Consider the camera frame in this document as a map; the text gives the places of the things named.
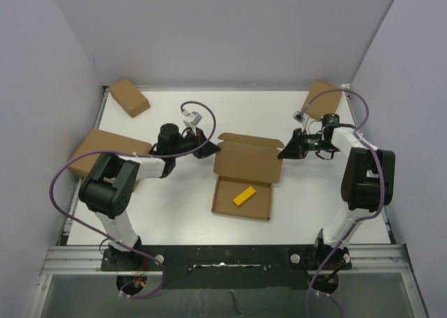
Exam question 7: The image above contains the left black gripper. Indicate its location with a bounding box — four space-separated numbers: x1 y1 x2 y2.
171 127 220 159

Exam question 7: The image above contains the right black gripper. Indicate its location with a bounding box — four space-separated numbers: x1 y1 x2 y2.
277 128 336 160

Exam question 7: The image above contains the yellow wooden block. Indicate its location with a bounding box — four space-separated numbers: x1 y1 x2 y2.
233 186 256 207

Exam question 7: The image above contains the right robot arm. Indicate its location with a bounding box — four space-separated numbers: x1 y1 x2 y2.
277 113 396 268

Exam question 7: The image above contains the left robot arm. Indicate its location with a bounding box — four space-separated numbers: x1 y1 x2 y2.
79 123 220 270

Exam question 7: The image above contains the small folded cardboard box left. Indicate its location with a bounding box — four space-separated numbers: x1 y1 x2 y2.
109 78 150 118

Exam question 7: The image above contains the large folded cardboard box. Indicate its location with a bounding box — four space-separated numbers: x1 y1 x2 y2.
66 127 153 193

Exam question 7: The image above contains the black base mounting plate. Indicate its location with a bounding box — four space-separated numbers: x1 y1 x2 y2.
101 245 352 294

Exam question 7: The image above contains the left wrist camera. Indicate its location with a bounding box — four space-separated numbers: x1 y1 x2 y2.
182 109 203 133

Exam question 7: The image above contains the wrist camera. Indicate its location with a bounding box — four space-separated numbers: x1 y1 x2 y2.
293 111 309 132
182 109 203 133

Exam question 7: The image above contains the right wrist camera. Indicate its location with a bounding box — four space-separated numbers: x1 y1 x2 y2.
293 111 309 132

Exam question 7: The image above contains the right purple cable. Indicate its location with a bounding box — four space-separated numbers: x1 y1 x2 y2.
300 89 385 318

